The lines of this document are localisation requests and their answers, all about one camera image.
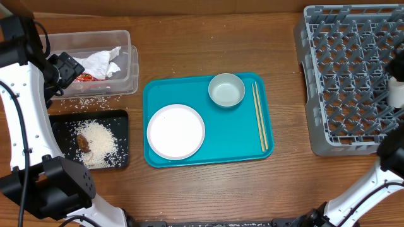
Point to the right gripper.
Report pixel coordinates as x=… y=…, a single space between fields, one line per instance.
x=397 y=69

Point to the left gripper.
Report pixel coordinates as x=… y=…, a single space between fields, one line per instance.
x=71 y=68

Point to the red sauce packet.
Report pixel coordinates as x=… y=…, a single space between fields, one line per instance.
x=85 y=77

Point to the white cup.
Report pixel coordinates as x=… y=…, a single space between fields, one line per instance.
x=395 y=93

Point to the white napkin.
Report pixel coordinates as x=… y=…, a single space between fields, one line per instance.
x=100 y=64

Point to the brown food scrap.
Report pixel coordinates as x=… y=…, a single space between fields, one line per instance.
x=83 y=144

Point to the pile of rice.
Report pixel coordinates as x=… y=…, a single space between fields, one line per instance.
x=106 y=150

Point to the large white plate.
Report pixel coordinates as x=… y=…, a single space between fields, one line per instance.
x=175 y=132

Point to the wooden chopstick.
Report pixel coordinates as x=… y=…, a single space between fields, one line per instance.
x=257 y=118
x=261 y=117

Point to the grey saucer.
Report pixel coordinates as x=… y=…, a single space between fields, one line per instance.
x=226 y=90

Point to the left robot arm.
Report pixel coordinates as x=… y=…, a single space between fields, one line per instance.
x=42 y=181

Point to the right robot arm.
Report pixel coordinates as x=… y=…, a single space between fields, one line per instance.
x=383 y=179

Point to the grey dishwasher rack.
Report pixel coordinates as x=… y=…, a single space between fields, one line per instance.
x=343 y=51

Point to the clear plastic bin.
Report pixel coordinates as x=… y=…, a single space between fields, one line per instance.
x=120 y=74

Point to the black rectangular tray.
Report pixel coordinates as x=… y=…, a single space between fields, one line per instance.
x=117 y=119

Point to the teal serving tray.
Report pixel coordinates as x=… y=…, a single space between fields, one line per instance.
x=231 y=133

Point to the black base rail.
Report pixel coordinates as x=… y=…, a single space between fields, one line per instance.
x=277 y=222

